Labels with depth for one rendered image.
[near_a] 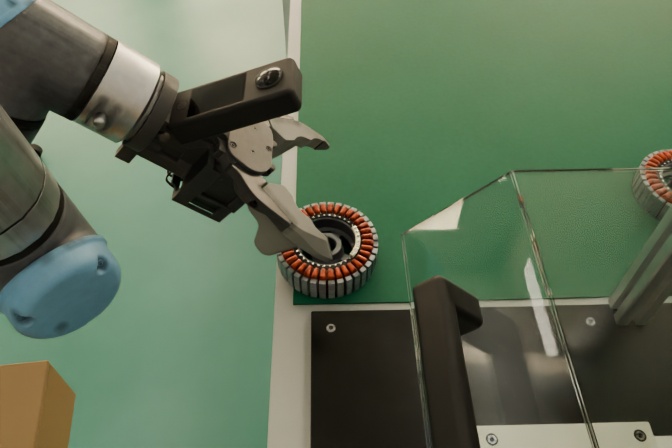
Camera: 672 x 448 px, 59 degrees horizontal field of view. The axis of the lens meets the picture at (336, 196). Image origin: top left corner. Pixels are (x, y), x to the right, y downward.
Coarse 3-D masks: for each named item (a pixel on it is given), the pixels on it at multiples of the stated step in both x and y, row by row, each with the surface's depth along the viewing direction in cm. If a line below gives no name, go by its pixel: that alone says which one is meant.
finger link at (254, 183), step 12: (228, 168) 50; (240, 168) 50; (240, 180) 50; (252, 180) 50; (264, 180) 52; (240, 192) 50; (252, 192) 50; (264, 192) 51; (252, 204) 51; (264, 204) 50; (276, 216) 51
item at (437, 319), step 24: (432, 288) 28; (456, 288) 28; (432, 312) 27; (456, 312) 28; (480, 312) 29; (432, 336) 26; (456, 336) 26; (432, 360) 26; (456, 360) 25; (432, 384) 25; (456, 384) 24; (432, 408) 25; (456, 408) 24; (432, 432) 24; (456, 432) 23
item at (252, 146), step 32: (160, 96) 47; (160, 128) 50; (256, 128) 54; (128, 160) 52; (160, 160) 52; (192, 160) 53; (224, 160) 50; (256, 160) 52; (192, 192) 53; (224, 192) 54
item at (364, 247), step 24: (312, 216) 66; (336, 216) 66; (360, 216) 66; (336, 240) 65; (360, 240) 64; (288, 264) 62; (312, 264) 62; (336, 264) 62; (360, 264) 62; (312, 288) 62; (336, 288) 62
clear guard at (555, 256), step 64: (512, 192) 32; (576, 192) 31; (640, 192) 31; (448, 256) 33; (512, 256) 30; (576, 256) 29; (640, 256) 29; (512, 320) 28; (576, 320) 26; (640, 320) 26; (512, 384) 26; (576, 384) 24; (640, 384) 24
